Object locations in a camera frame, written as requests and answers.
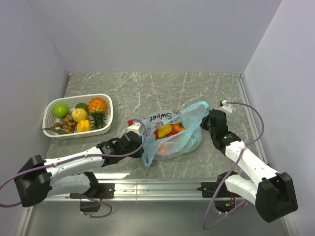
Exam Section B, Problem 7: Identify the yellow pear fruit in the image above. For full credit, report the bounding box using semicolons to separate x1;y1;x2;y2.
157;124;173;139

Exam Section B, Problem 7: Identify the light blue printed plastic bag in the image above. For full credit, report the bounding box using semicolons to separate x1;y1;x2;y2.
142;101;210;167

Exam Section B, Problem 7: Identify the orange round fruit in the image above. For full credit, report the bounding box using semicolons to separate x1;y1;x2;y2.
158;143;170;155

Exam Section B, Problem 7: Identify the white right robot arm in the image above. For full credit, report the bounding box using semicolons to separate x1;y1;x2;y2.
200;108;298;223

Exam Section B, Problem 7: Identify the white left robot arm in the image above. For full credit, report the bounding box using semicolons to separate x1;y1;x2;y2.
14;131;145;207

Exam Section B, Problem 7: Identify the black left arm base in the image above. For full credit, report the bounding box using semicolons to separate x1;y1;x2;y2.
69;183;115;199

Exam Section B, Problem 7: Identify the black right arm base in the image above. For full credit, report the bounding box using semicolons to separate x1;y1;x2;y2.
197;172;240;198

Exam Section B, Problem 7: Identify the orange persimmon fruit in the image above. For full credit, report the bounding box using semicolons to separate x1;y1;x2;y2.
172;122;185;133

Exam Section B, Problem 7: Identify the orange pineapple fruit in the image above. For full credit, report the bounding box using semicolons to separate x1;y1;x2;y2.
88;97;107;129

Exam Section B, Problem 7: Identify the yellow bell pepper fruit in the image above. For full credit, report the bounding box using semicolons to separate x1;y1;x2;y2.
76;119;92;133

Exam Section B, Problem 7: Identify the yellow lemon fruit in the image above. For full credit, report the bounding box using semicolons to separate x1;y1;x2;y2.
71;109;88;123

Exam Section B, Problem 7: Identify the dark green lime fruit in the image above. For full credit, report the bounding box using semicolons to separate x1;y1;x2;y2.
75;102;89;112

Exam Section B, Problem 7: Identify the green apple fruit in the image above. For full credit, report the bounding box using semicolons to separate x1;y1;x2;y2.
53;104;69;119

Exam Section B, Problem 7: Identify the white plastic fruit basket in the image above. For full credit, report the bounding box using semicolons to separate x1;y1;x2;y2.
42;93;113;139

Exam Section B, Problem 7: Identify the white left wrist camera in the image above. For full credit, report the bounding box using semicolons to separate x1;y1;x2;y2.
127;120;144;136

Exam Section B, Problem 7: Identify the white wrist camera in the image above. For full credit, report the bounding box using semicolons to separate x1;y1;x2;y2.
127;120;144;136
219;100;233;115

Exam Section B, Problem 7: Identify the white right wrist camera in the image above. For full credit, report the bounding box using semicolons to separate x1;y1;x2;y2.
219;100;233;115

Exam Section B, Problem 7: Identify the aluminium side rail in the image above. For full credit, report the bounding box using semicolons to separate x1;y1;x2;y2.
235;74;268;164

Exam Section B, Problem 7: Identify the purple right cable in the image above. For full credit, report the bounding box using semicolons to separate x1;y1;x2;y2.
202;101;265;231

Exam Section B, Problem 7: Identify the aluminium front rail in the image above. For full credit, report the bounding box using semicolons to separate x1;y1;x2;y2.
14;178;247;236

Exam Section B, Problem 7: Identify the black box under rail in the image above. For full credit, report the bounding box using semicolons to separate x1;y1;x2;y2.
79;201;100;213

